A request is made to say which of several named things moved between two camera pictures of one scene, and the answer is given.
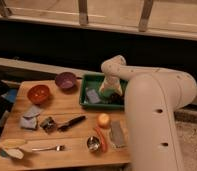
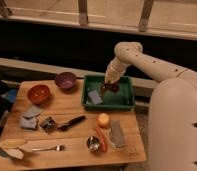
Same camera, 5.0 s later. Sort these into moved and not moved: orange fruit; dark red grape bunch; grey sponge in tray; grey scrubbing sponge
Moved: dark red grape bunch
Not moved: grey sponge in tray; grey scrubbing sponge; orange fruit
